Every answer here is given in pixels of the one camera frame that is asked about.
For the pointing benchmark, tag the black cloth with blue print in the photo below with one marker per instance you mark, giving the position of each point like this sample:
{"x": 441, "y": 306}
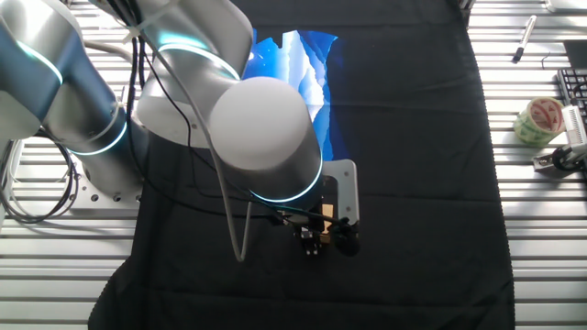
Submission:
{"x": 413, "y": 252}

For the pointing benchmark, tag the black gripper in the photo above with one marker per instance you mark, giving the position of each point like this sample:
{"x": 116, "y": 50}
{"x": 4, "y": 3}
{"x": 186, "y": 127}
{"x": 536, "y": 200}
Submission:
{"x": 309, "y": 222}

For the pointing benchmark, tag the small wooden block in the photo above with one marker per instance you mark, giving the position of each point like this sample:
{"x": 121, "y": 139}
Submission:
{"x": 327, "y": 212}

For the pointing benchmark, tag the grey flat device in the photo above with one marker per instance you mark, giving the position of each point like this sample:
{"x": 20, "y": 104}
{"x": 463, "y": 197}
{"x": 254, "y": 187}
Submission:
{"x": 566, "y": 4}

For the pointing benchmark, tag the silver depth camera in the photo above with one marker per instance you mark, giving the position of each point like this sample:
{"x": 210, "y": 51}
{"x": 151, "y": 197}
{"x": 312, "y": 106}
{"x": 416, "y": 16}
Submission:
{"x": 575, "y": 128}

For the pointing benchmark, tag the camera stand with clamp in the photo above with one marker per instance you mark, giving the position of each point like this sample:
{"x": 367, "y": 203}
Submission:
{"x": 548, "y": 162}

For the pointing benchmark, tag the silver marker pen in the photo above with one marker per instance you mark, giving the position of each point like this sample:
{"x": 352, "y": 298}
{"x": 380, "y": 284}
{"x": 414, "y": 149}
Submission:
{"x": 525, "y": 39}

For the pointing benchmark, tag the small hex key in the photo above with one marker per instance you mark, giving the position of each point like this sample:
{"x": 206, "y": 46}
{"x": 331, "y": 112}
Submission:
{"x": 542, "y": 62}

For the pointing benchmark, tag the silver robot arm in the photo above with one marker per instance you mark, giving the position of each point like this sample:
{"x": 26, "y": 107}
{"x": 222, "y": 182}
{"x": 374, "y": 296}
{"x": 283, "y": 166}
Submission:
{"x": 261, "y": 128}

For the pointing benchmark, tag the black keyboard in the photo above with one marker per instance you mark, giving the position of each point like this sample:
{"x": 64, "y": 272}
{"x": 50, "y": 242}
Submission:
{"x": 571, "y": 82}

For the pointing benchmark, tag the black flat panel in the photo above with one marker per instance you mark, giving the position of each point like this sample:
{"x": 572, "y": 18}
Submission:
{"x": 577, "y": 54}

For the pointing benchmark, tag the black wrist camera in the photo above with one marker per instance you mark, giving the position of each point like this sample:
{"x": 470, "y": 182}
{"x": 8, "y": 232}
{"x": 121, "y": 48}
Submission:
{"x": 347, "y": 243}

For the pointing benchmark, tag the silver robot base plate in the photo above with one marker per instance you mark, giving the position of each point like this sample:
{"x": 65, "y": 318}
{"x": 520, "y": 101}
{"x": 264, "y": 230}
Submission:
{"x": 105, "y": 204}

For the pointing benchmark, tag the clear tape roll red print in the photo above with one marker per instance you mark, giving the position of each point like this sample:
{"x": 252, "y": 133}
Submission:
{"x": 523, "y": 126}

